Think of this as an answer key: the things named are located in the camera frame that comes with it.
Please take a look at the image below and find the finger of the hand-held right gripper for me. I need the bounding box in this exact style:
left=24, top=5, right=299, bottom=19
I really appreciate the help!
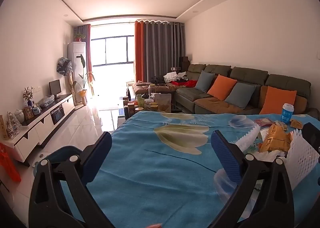
left=302, top=122, right=320, bottom=154

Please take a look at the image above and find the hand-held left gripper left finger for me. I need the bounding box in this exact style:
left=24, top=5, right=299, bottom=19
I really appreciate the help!
left=28, top=131, right=113, bottom=228

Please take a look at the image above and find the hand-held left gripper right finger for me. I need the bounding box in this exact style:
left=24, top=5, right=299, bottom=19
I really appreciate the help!
left=211, top=130, right=295, bottom=228

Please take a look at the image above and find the golden snack packet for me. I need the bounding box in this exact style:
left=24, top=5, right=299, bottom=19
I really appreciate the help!
left=259, top=123, right=293, bottom=153

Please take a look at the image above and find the teal plastic bin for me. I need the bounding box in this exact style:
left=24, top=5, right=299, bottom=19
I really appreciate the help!
left=34, top=146, right=85, bottom=193

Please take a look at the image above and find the small golden wrapper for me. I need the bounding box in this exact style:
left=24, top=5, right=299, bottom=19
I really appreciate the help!
left=290, top=119, right=304, bottom=130

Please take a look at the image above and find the clear plastic container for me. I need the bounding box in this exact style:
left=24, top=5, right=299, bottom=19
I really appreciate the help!
left=214, top=168, right=264, bottom=221

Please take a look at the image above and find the blue lidded drink cup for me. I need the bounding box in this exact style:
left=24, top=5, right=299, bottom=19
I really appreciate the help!
left=280, top=103, right=294, bottom=126

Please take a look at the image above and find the orange cushion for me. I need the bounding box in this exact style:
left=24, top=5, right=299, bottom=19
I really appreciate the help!
left=207, top=74, right=237, bottom=101
left=259, top=86, right=297, bottom=115

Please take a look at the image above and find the red flat packet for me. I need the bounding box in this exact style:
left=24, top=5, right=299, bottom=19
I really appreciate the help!
left=254, top=117, right=274, bottom=127

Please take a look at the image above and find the blue floral blanket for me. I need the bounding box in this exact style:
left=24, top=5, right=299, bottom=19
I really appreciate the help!
left=61, top=111, right=320, bottom=228

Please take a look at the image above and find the tall leafy potted plant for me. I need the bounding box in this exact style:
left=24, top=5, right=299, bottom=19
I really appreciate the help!
left=72, top=54, right=95, bottom=105

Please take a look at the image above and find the blue-grey cushion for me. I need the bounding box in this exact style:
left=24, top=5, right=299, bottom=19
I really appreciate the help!
left=224, top=82, right=257, bottom=109
left=195, top=70, right=216, bottom=93

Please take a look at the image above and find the group of food jars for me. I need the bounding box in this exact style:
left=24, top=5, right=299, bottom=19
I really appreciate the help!
left=123, top=93, right=160, bottom=118

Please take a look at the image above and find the white and black TV cabinet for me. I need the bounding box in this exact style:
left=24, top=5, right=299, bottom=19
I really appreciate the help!
left=5, top=93, right=75, bottom=164

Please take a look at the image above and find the clear plastic bag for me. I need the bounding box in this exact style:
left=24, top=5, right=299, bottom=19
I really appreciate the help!
left=37, top=95, right=55, bottom=108

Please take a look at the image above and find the black monitor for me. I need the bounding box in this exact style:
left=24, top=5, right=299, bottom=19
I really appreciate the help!
left=49, top=79, right=63, bottom=100

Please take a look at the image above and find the brown padded bench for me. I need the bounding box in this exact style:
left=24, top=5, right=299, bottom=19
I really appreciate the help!
left=132, top=83, right=180, bottom=95

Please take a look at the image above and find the red cloth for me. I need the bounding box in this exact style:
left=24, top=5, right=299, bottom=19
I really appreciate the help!
left=171, top=80, right=198, bottom=89

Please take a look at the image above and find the brown paper bag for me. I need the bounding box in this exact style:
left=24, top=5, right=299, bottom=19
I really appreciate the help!
left=154, top=93, right=172, bottom=113

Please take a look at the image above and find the white ceramic jar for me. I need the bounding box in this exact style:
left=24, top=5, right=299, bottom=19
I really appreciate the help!
left=14, top=109, right=25, bottom=123

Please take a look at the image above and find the green sectional sofa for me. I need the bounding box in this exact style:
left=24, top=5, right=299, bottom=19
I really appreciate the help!
left=172, top=64, right=320, bottom=119

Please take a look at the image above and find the orange plastic bag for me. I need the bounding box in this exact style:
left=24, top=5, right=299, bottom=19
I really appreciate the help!
left=0, top=143, right=22, bottom=183

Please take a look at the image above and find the model ship in clear wrap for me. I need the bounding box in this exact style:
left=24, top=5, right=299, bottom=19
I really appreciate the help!
left=5, top=112, right=22, bottom=139

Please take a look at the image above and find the blue vase with branches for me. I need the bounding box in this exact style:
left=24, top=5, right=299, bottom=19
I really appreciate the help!
left=22, top=86, right=34, bottom=107

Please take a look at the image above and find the covered standing fan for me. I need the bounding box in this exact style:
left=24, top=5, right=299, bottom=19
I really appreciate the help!
left=56, top=57, right=74, bottom=96

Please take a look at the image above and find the pile of white clothes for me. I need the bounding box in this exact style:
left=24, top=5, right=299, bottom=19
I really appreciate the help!
left=164, top=71, right=188, bottom=83

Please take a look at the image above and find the tall golden box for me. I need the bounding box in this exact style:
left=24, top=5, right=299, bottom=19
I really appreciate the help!
left=0, top=115, right=8, bottom=141

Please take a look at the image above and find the dark wooden cabinet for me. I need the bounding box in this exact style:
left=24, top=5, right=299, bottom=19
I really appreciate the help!
left=179, top=56, right=192, bottom=71

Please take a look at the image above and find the white standing air conditioner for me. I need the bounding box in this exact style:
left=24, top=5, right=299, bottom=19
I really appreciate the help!
left=67, top=41, right=87, bottom=104

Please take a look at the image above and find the dark-framed window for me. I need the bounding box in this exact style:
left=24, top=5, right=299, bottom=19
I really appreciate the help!
left=90, top=35, right=135, bottom=66

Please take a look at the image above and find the narrow grey and orange curtain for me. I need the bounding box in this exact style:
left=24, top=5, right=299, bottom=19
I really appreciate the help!
left=75, top=24, right=93, bottom=69

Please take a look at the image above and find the wide grey and orange curtain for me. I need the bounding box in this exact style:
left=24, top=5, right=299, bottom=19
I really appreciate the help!
left=134, top=20, right=187, bottom=83

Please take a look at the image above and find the wooden picture frame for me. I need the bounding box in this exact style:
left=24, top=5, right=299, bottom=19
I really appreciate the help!
left=23, top=106, right=34, bottom=120

